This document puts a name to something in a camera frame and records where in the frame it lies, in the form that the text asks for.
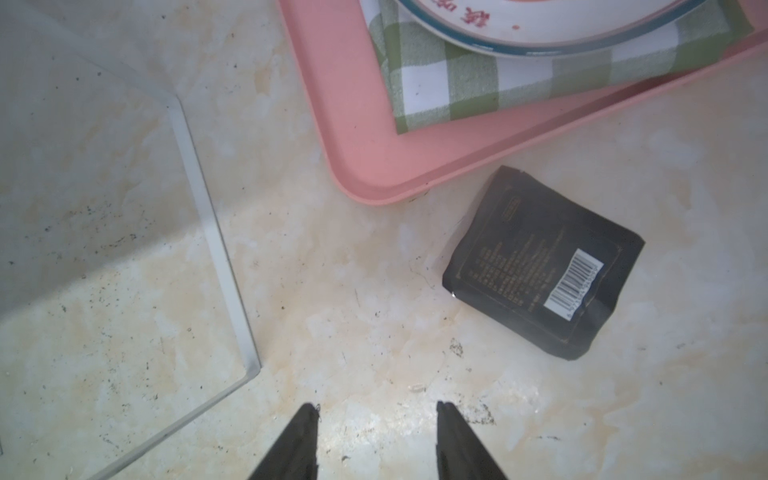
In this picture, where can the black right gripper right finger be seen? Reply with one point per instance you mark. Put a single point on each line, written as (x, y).
(460, 453)

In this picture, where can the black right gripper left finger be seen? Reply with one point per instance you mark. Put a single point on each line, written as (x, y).
(294, 454)

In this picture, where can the black barcode tea bag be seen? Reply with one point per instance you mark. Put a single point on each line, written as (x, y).
(541, 265)

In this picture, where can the pink tray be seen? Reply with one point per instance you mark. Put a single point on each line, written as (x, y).
(374, 165)

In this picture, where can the green checkered cloth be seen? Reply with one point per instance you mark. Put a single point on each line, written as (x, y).
(430, 81)

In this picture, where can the white orange pattern plate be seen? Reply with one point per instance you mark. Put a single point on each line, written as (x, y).
(554, 28)

